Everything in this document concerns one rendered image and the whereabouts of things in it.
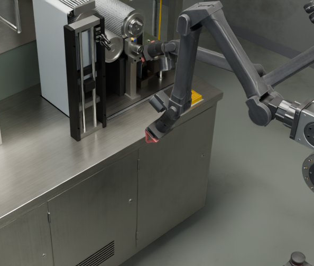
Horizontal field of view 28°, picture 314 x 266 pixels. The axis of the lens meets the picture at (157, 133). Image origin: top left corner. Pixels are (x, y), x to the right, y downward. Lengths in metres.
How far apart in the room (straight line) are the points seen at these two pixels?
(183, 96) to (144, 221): 1.08
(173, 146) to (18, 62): 0.81
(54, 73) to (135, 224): 0.86
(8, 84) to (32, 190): 0.65
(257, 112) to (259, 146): 2.14
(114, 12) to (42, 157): 0.71
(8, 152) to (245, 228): 1.52
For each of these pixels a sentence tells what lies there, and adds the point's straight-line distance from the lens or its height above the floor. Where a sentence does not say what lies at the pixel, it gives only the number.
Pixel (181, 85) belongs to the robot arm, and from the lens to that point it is 2.22.
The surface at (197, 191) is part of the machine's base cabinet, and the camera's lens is 3.39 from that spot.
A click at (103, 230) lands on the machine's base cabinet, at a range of 2.96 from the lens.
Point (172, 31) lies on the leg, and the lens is 3.86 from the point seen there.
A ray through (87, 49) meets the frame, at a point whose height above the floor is 1.31.
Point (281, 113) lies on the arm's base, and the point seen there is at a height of 1.46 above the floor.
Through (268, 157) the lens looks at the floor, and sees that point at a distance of 4.09.
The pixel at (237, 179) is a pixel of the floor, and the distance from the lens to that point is 3.89.
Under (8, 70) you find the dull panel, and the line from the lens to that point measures 2.92.
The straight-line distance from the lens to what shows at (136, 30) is 2.80.
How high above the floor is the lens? 2.64
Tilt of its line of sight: 39 degrees down
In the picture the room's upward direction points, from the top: 3 degrees clockwise
